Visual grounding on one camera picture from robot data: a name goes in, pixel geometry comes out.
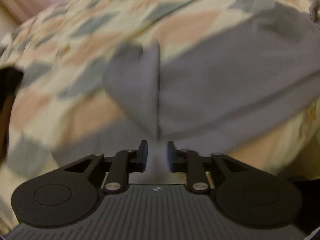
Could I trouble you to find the black garment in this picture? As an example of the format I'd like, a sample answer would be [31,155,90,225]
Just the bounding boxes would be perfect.
[0,66,24,115]

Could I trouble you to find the brown garment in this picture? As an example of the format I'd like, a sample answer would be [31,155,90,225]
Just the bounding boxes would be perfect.
[0,94,15,163]

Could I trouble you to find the grey long pants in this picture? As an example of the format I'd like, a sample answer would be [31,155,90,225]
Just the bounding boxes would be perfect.
[51,6,320,170]

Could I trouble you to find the checkered pastel quilt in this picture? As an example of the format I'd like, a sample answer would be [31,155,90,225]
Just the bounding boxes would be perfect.
[1,0,317,234]

